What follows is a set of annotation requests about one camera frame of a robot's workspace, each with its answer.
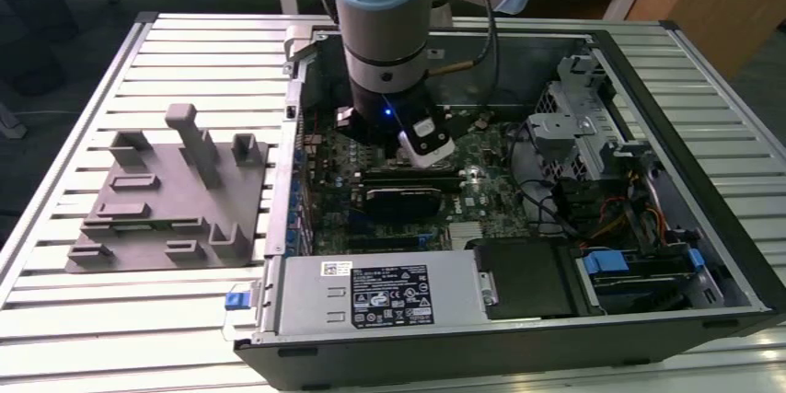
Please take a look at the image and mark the small graphics card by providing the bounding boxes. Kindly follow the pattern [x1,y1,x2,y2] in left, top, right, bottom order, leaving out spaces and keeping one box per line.
[364,186,444,221]

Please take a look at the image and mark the green motherboard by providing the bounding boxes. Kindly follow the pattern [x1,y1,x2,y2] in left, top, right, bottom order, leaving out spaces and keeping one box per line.
[297,102,535,257]

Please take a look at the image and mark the silver finned heatsink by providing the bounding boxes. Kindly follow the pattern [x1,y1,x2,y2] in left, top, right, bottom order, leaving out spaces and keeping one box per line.
[448,222,487,252]

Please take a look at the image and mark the metal drive cage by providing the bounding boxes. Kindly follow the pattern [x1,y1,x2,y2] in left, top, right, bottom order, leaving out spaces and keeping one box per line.
[526,54,654,191]

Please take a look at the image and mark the grey plastic drive latch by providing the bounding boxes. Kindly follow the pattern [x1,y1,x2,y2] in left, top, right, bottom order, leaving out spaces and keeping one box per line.
[555,54,600,90]
[598,142,652,173]

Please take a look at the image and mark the grey parts rack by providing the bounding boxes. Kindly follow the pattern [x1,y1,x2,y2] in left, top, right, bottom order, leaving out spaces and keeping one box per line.
[64,102,272,274]

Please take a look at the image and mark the silver power supply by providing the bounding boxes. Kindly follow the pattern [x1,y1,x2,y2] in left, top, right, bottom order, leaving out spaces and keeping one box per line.
[269,252,496,338]

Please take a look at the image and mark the blue case latch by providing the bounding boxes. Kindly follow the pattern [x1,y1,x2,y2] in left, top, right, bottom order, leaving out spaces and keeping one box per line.
[224,289,255,312]

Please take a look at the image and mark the blue disk carrier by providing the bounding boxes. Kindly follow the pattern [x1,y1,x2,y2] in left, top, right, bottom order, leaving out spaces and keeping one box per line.
[582,249,632,278]

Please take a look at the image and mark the black PC case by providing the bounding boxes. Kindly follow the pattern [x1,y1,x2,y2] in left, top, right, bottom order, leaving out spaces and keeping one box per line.
[232,24,786,392]

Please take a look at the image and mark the grey metal stand foot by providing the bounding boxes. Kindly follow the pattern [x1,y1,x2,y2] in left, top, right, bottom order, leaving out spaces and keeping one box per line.
[0,102,27,140]

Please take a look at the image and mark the wooden cabinet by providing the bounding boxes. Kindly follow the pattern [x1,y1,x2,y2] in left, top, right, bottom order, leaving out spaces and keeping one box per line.
[624,0,786,84]

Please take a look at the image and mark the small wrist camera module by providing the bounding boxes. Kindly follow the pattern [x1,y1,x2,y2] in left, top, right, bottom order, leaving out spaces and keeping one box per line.
[335,106,360,131]

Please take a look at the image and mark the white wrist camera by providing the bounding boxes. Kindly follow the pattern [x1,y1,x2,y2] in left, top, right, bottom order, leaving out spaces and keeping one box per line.
[396,118,458,169]

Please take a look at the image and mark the grey case handle bracket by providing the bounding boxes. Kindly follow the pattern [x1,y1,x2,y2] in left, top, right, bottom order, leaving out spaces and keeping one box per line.
[284,24,319,76]

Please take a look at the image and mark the coloured power wire bundle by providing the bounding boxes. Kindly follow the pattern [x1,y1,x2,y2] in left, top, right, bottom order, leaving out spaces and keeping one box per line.
[582,169,670,247]

